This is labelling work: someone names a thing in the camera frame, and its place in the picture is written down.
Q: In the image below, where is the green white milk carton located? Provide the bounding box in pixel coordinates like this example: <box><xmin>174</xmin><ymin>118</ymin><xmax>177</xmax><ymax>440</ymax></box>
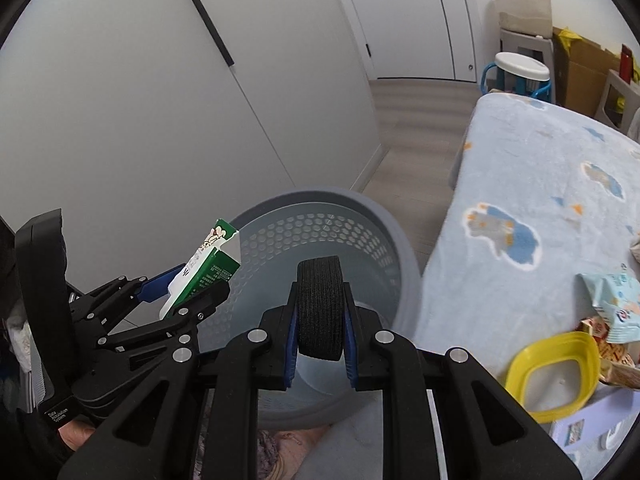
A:
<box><xmin>160</xmin><ymin>219</ymin><xmax>241</xmax><ymax>318</ymax></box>

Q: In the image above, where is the purple Zootopia toothpaste box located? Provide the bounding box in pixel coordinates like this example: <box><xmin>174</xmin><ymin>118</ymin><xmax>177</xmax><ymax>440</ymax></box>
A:
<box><xmin>549</xmin><ymin>386</ymin><xmax>639</xmax><ymax>479</ymax></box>

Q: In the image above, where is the black rubber toy wheel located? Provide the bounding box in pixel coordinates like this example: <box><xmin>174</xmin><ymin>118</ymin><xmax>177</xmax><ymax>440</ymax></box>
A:
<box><xmin>295</xmin><ymin>256</ymin><xmax>345</xmax><ymax>362</ymax></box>

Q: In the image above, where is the light blue snack bag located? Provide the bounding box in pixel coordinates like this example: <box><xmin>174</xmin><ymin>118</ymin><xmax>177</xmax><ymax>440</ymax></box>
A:
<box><xmin>579</xmin><ymin>272</ymin><xmax>640</xmax><ymax>344</ymax></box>

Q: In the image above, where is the red snack wrapper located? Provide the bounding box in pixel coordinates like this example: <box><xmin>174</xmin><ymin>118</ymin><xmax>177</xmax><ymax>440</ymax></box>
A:
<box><xmin>577</xmin><ymin>315</ymin><xmax>640</xmax><ymax>390</ymax></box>

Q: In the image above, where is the grey perforated trash basket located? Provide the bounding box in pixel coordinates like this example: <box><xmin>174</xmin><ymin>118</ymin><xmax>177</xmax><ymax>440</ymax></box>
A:
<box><xmin>196</xmin><ymin>186</ymin><xmax>424</xmax><ymax>430</ymax></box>

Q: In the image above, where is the person's hand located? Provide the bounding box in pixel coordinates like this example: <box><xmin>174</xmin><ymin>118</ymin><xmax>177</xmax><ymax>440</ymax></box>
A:
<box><xmin>58</xmin><ymin>420</ymin><xmax>96</xmax><ymax>451</ymax></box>

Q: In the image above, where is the white wardrobe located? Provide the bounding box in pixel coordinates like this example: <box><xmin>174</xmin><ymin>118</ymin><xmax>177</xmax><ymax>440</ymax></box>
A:
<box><xmin>1</xmin><ymin>0</ymin><xmax>382</xmax><ymax>290</ymax></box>

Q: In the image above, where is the light blue cartoon blanket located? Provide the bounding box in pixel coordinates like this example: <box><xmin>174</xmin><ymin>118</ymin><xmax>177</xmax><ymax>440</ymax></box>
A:
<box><xmin>411</xmin><ymin>93</ymin><xmax>639</xmax><ymax>377</ymax></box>

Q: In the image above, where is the grey side stool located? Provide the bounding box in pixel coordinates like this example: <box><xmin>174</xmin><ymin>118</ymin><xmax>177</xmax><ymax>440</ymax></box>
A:
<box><xmin>594</xmin><ymin>70</ymin><xmax>639</xmax><ymax>139</ymax></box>

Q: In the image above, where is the white blue round stool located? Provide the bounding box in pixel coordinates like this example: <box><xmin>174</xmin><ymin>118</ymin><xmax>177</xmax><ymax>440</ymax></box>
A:
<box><xmin>480</xmin><ymin>52</ymin><xmax>553</xmax><ymax>102</ymax></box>

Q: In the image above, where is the white door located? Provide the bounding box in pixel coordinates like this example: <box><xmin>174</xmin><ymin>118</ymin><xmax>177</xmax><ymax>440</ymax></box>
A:
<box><xmin>342</xmin><ymin>0</ymin><xmax>477</xmax><ymax>82</ymax></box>

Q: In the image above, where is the brown cardboard box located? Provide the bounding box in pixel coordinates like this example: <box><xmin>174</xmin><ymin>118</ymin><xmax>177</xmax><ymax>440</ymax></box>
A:
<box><xmin>552</xmin><ymin>27</ymin><xmax>620</xmax><ymax>117</ymax></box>

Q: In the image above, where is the grey plastic stool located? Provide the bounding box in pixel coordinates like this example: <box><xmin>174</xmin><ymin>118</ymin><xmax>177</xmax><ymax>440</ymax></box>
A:
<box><xmin>500</xmin><ymin>29</ymin><xmax>554</xmax><ymax>76</ymax></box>

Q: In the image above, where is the red water bottle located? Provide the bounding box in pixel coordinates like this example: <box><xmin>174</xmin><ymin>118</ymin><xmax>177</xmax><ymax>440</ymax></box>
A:
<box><xmin>618</xmin><ymin>44</ymin><xmax>634</xmax><ymax>84</ymax></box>

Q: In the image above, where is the translucent storage bin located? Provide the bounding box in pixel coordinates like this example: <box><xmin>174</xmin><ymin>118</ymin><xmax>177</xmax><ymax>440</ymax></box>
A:
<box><xmin>494</xmin><ymin>0</ymin><xmax>553</xmax><ymax>39</ymax></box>

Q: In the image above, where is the yellow plastic lid frame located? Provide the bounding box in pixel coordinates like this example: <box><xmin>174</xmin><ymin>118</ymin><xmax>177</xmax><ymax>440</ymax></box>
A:
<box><xmin>504</xmin><ymin>332</ymin><xmax>600</xmax><ymax>424</ymax></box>

